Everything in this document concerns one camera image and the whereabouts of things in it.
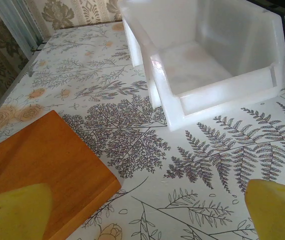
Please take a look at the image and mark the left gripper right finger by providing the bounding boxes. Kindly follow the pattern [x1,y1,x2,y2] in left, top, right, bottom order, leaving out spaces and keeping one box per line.
[244,178,285,240]

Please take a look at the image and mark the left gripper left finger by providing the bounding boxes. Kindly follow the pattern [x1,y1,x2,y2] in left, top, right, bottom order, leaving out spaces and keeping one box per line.
[0,182,54,240]

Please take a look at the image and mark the white bin with pink legos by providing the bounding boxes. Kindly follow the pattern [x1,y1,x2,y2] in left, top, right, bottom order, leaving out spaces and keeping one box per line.
[117,0,285,132]

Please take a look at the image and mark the orange wooden board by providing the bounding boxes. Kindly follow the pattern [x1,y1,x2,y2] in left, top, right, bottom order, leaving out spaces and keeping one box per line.
[0,109,122,240]

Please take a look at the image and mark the floral patterned tablecloth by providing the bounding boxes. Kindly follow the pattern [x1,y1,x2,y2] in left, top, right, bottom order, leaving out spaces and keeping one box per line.
[0,21,285,240]

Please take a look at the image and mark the left aluminium frame post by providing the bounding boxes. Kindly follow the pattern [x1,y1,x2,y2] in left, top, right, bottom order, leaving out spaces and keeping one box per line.
[0,0,45,52]

